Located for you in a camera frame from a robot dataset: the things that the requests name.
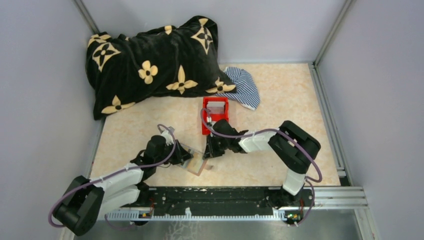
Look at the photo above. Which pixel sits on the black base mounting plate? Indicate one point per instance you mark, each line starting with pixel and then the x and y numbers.
pixel 212 209

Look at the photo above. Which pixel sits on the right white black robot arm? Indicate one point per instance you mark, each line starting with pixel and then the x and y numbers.
pixel 296 148

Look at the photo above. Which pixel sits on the black floral plush blanket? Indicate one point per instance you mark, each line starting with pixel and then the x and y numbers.
pixel 168 61

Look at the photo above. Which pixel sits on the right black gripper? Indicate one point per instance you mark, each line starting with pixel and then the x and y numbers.
pixel 211 151

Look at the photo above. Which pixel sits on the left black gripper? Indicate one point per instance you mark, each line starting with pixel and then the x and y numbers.
pixel 180 153

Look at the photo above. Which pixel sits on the red plastic bin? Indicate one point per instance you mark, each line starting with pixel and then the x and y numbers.
pixel 207 116

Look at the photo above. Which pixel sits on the aluminium frame rail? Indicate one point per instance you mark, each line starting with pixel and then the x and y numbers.
pixel 330 197

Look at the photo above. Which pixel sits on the grey card in bin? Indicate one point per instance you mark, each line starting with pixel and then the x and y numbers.
pixel 216 107

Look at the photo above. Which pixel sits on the pink leather card holder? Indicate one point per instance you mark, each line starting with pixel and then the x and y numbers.
pixel 196 165

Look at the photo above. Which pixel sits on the white cable duct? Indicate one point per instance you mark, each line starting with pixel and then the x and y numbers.
pixel 136 215

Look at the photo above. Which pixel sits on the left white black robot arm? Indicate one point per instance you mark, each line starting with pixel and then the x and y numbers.
pixel 87 199

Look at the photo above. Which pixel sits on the blue white striped cloth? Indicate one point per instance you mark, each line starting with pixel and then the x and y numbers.
pixel 247 93

